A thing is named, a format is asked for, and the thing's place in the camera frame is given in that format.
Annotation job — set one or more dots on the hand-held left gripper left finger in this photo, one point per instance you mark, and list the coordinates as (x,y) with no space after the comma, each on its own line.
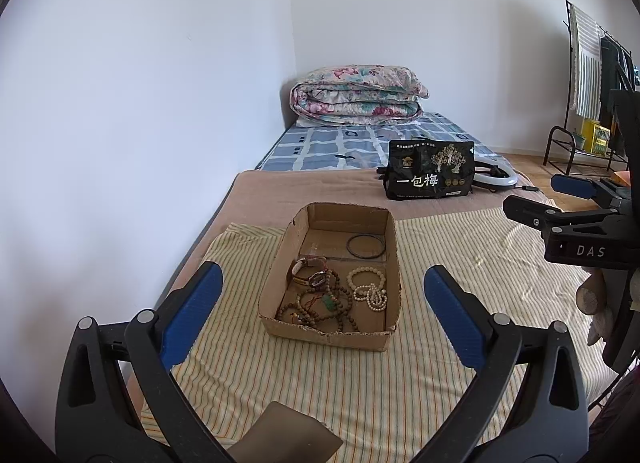
(192,308)

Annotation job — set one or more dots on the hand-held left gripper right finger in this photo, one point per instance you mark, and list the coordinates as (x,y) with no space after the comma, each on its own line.
(452,313)

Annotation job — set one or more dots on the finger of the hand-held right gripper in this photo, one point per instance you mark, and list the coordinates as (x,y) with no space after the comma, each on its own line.
(530,213)
(572,185)

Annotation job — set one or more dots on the black bangle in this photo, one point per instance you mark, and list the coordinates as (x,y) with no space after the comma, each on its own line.
(348,246)

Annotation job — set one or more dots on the cardboard box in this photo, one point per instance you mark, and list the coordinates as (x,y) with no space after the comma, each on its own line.
(325,338)

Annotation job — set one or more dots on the person's right hand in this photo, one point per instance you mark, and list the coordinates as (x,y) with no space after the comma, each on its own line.
(592,293)

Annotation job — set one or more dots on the black clothes rack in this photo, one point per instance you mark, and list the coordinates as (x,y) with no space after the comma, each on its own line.
(546,153)

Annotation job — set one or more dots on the small green pot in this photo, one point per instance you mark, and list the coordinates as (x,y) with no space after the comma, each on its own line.
(580,139)

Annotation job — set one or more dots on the orange patterned box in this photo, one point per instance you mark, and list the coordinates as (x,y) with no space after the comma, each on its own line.
(622,175)

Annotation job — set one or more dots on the yellow box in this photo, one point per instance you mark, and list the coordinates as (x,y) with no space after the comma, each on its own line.
(597,135)

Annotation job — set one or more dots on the black snack bag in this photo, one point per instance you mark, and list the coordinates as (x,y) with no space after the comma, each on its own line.
(430,178)

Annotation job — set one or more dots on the green striped hanging towel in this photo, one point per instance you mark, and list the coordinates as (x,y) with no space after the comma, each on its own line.
(587,63)

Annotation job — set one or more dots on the dark hanging clothes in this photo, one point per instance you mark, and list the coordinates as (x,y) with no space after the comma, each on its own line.
(612,68)

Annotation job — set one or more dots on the striped towel cloth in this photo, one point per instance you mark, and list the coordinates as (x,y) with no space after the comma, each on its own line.
(350,393)

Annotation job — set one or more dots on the brown blanket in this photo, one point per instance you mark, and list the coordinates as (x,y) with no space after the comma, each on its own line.
(260,193)

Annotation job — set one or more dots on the brown cardboard piece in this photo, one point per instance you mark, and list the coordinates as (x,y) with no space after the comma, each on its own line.
(290,433)

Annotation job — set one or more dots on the blue checked bedsheet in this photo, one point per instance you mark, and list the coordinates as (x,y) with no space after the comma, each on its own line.
(325,143)

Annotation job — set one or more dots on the folded floral quilt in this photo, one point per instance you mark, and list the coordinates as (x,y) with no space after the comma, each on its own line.
(350,93)

